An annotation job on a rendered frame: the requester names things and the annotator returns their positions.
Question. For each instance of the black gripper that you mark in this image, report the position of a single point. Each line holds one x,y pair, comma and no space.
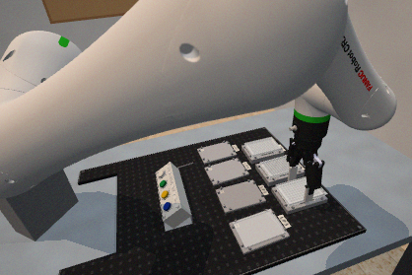
305,149

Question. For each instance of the white button panel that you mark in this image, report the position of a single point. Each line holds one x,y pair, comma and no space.
174,205

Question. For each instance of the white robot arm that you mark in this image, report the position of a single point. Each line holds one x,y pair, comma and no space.
167,64

